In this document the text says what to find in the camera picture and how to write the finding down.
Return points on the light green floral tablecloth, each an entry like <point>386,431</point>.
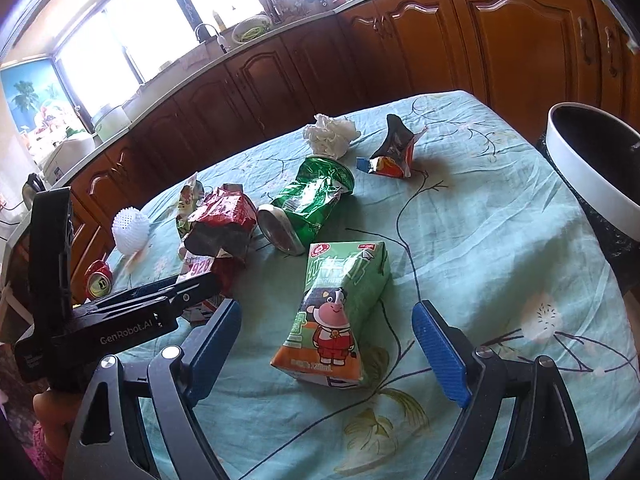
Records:
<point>489,233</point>

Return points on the red snack wrapper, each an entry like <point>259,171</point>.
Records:
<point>394,157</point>

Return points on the red soda can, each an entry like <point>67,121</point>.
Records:
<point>98,280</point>

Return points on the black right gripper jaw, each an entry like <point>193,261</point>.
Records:
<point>181,295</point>

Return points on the white crumpled tissue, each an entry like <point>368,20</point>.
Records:
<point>330,136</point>

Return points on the brown wooden lower cabinets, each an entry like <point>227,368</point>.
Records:
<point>519,57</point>

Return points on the chrome sink faucet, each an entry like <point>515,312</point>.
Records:
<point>205,32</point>

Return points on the red black snack bag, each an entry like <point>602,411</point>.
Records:
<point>215,229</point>

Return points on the green milk carton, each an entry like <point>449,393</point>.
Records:
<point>343,283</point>

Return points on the bowl of green vegetables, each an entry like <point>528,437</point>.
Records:
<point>251,28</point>

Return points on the person's left hand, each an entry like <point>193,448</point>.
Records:
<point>56,412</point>

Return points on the white foam fruit net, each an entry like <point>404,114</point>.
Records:
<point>130,229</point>

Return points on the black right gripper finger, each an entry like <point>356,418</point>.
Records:
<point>109,440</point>

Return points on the white-rimmed black trash bin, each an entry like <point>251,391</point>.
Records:
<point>597,156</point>

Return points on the white rice cooker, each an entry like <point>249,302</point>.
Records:
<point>66,155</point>

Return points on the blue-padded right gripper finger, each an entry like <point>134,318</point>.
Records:
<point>544,440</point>

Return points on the green crushed chip bag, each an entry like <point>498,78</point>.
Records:
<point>294,218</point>

